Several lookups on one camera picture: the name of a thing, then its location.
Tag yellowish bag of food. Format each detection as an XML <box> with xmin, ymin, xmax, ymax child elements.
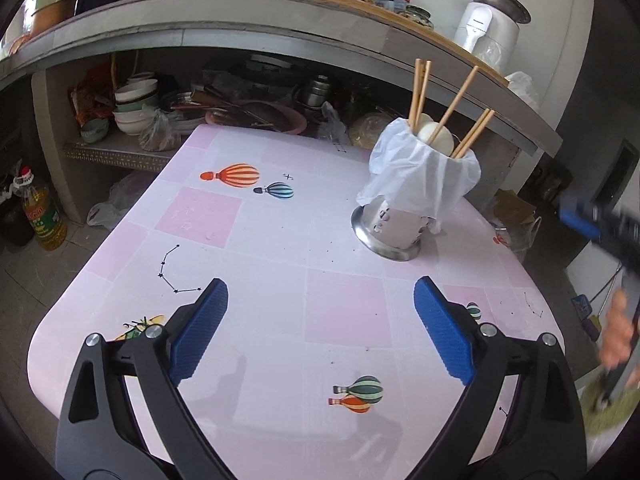
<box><xmin>348</xmin><ymin>111</ymin><xmax>396</xmax><ymax>151</ymax></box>

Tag bagged brown food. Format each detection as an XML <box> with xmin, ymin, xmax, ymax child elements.
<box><xmin>138</xmin><ymin>109</ymin><xmax>184</xmax><ymax>152</ymax></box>

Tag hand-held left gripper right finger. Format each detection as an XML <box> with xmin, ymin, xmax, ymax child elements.
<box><xmin>405</xmin><ymin>275</ymin><xmax>588</xmax><ymax>480</ymax></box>

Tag cardboard box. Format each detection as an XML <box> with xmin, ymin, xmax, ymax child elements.
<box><xmin>492</xmin><ymin>189</ymin><xmax>543</xmax><ymax>256</ymax></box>

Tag crumpled white plastic bag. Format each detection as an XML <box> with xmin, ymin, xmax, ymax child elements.
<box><xmin>86</xmin><ymin>170</ymin><xmax>151</xmax><ymax>232</ymax></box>

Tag concrete kitchen counter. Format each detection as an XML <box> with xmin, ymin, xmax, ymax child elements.
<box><xmin>0</xmin><ymin>0</ymin><xmax>563</xmax><ymax>226</ymax></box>

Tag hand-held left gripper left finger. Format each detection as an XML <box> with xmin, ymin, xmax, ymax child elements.
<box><xmin>55</xmin><ymin>277</ymin><xmax>230</xmax><ymax>480</ymax></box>

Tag red snack packets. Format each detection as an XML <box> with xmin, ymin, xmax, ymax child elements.
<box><xmin>69</xmin><ymin>65</ymin><xmax>115</xmax><ymax>128</ymax></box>

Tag white plastic bag liner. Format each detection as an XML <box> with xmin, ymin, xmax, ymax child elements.
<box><xmin>356</xmin><ymin>116</ymin><xmax>483</xmax><ymax>233</ymax></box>

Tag small green bowl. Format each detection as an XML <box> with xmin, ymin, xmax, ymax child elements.
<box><xmin>80</xmin><ymin>116</ymin><xmax>111</xmax><ymax>144</ymax></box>

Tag pink plastic basin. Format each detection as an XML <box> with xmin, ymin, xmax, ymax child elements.
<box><xmin>205</xmin><ymin>101</ymin><xmax>307</xmax><ymax>136</ymax></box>

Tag wooden cutting board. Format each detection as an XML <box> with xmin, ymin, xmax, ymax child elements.
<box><xmin>314</xmin><ymin>0</ymin><xmax>513</xmax><ymax>86</ymax></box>

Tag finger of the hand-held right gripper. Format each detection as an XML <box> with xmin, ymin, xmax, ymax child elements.
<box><xmin>558</xmin><ymin>195</ymin><xmax>602</xmax><ymax>241</ymax></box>

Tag white kitchen appliance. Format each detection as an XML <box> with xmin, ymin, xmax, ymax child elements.
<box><xmin>452</xmin><ymin>1</ymin><xmax>521</xmax><ymax>68</ymax></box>

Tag person's right hand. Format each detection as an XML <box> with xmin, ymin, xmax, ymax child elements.
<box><xmin>599</xmin><ymin>290</ymin><xmax>640</xmax><ymax>376</ymax></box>

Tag stack of plates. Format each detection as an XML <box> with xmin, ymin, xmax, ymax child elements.
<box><xmin>160</xmin><ymin>87</ymin><xmax>211</xmax><ymax>123</ymax></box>

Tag steel pot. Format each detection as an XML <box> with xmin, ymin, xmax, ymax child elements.
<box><xmin>295</xmin><ymin>75</ymin><xmax>335</xmax><ymax>108</ymax></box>

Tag cooking oil bottle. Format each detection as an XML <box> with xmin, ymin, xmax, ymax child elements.
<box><xmin>12</xmin><ymin>166</ymin><xmax>68</xmax><ymax>252</ymax></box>

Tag white round soup ladle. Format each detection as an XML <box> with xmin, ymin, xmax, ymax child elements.
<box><xmin>419</xmin><ymin>121</ymin><xmax>454</xmax><ymax>157</ymax></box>

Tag person's right forearm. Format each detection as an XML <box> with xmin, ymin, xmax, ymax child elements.
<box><xmin>575</xmin><ymin>360</ymin><xmax>640</xmax><ymax>466</ymax></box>

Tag stack of bowls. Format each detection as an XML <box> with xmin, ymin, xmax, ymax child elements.
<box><xmin>112</xmin><ymin>76</ymin><xmax>161</xmax><ymax>137</ymax></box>

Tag crumpled clear plastic bag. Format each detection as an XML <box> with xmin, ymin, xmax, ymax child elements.
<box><xmin>505</xmin><ymin>71</ymin><xmax>542</xmax><ymax>111</ymax></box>

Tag stacked green and orange basins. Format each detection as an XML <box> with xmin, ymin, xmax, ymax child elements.
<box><xmin>27</xmin><ymin>0</ymin><xmax>86</xmax><ymax>41</ymax></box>

